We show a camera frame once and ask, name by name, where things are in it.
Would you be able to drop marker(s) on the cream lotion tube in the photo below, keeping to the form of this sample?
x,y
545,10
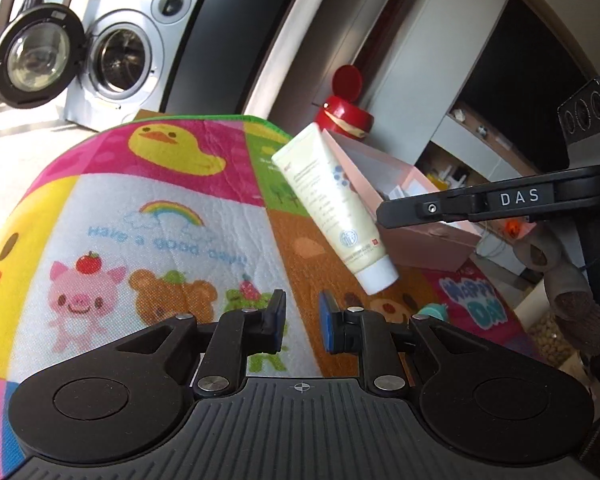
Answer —
x,y
330,195

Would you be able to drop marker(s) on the colourful cartoon play mat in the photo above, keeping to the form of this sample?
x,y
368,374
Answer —
x,y
130,200

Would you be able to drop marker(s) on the orange pumpkin toy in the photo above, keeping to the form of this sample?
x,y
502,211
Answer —
x,y
512,229

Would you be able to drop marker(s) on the yellow toy vehicle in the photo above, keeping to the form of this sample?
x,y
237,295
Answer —
x,y
434,179

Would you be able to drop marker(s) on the black television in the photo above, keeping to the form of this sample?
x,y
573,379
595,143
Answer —
x,y
520,85

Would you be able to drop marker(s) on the silver washing machine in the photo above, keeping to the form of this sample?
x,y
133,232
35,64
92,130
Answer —
x,y
140,50

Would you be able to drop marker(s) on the pink cardboard box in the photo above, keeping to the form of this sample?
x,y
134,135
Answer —
x,y
425,247

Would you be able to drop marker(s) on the red hanging wall decoration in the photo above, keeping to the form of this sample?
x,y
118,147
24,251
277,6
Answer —
x,y
380,35

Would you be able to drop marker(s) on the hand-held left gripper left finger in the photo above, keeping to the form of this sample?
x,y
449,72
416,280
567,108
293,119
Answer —
x,y
276,321

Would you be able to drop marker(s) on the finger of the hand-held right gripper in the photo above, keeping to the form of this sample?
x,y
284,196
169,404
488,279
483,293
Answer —
x,y
420,210

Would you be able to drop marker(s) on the round washing machine door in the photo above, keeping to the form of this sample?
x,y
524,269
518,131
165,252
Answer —
x,y
35,57

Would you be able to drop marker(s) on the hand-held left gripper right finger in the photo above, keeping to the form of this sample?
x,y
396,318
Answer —
x,y
328,322

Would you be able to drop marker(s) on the teal plastic clip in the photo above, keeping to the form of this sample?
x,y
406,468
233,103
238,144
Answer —
x,y
436,311

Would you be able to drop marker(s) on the person's right hand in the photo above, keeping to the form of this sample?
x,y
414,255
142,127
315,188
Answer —
x,y
580,310

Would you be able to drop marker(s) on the red lidded bin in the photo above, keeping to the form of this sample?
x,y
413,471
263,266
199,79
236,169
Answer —
x,y
347,115

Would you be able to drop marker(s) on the white television cabinet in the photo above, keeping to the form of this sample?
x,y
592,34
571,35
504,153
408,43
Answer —
x,y
480,152

